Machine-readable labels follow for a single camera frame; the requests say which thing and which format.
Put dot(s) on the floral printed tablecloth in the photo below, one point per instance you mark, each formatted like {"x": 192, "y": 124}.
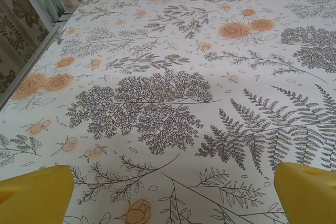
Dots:
{"x": 168, "y": 77}

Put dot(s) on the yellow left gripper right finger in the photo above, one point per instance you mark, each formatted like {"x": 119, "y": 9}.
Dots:
{"x": 307, "y": 197}

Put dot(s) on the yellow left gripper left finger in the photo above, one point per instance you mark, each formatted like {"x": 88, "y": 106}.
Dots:
{"x": 34, "y": 197}

